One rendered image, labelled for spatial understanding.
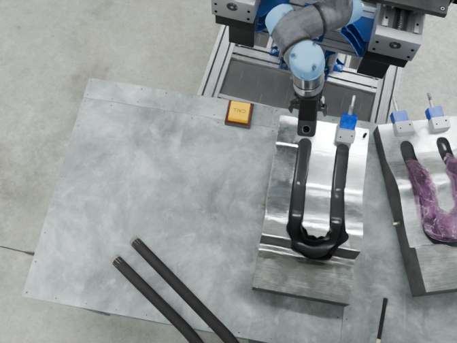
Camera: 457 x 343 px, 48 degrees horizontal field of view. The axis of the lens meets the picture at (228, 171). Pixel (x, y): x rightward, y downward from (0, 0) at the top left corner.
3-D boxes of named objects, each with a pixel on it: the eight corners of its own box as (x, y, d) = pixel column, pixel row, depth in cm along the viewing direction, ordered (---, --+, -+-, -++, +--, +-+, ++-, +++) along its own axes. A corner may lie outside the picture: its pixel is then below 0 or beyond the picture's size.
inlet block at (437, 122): (417, 97, 161) (423, 89, 156) (432, 96, 161) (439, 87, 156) (428, 136, 156) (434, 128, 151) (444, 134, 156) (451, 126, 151)
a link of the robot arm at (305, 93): (322, 92, 121) (287, 89, 123) (322, 99, 126) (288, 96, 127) (326, 62, 123) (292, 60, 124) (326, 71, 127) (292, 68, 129)
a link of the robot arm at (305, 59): (313, 30, 113) (332, 61, 111) (313, 52, 124) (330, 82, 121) (281, 46, 114) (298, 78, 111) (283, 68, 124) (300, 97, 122)
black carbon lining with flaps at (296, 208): (297, 139, 151) (301, 126, 143) (351, 148, 150) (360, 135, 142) (279, 256, 140) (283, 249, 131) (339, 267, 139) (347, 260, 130)
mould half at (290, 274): (277, 127, 160) (281, 107, 148) (362, 141, 159) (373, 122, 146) (251, 289, 144) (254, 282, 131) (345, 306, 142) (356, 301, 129)
